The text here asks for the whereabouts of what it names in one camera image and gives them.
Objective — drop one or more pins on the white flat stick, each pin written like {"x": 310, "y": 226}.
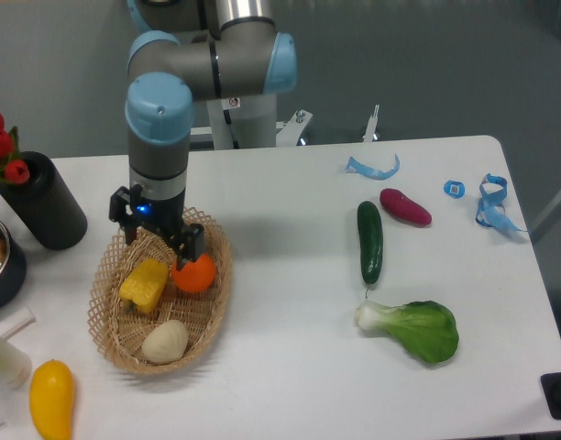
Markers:
{"x": 15, "y": 322}

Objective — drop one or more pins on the red tulip bouquet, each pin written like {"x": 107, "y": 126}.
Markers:
{"x": 13, "y": 168}

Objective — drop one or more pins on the yellow bell pepper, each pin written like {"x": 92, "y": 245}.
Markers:
{"x": 144, "y": 285}

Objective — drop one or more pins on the orange fruit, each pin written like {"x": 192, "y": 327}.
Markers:
{"x": 195, "y": 276}

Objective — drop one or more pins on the green bok choy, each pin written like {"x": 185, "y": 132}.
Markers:
{"x": 427, "y": 330}

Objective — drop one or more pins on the dark metal pot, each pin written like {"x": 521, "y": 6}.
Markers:
{"x": 13, "y": 267}

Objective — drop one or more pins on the small blue tape roll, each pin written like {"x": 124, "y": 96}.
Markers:
{"x": 454, "y": 189}

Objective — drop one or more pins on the green cucumber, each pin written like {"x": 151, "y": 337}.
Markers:
{"x": 371, "y": 241}

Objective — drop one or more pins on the curved blue tape strip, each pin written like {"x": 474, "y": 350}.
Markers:
{"x": 356, "y": 167}

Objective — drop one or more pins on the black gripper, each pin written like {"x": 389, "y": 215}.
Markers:
{"x": 163, "y": 218}

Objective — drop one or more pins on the yellow mango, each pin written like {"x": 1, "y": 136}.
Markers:
{"x": 51, "y": 399}

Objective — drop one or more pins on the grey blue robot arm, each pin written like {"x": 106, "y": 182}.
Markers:
{"x": 228, "y": 54}

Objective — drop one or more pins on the tangled blue tape strip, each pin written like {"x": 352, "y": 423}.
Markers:
{"x": 491, "y": 213}

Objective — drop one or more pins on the purple sweet potato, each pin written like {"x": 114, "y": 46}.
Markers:
{"x": 398, "y": 205}

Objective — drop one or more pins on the white garlic bulb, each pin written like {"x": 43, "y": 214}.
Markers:
{"x": 166, "y": 343}

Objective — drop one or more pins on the black device at edge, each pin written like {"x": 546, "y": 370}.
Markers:
{"x": 551, "y": 384}

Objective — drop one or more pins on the black ribbed vase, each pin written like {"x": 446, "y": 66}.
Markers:
{"x": 46, "y": 205}

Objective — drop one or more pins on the white metal frame bracket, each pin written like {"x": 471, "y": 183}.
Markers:
{"x": 300, "y": 130}

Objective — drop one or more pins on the white plastic bottle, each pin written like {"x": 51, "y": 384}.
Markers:
{"x": 15, "y": 365}

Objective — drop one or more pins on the woven wicker basket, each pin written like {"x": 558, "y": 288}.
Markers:
{"x": 119, "y": 330}

